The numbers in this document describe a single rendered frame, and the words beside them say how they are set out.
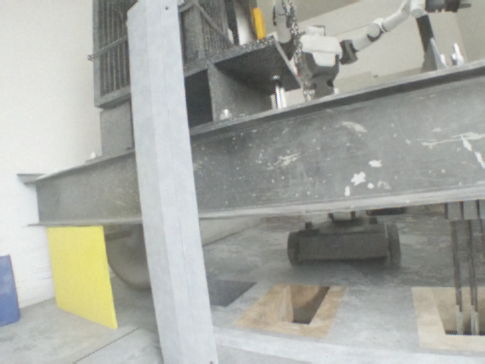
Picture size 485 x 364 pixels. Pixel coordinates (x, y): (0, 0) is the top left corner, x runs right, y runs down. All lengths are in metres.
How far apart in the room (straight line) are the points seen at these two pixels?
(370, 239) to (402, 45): 3.19
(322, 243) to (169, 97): 1.13
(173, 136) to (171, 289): 0.38
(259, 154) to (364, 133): 0.27
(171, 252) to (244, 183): 0.27
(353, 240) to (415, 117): 0.96
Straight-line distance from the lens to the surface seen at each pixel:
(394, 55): 4.24
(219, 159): 0.80
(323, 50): 1.86
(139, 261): 1.55
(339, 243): 1.54
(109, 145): 1.17
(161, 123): 0.72
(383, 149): 0.67
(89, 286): 1.29
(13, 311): 1.56
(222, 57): 0.87
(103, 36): 1.26
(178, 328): 0.78
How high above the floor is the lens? 0.48
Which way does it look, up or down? 3 degrees up
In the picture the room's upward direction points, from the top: 7 degrees counter-clockwise
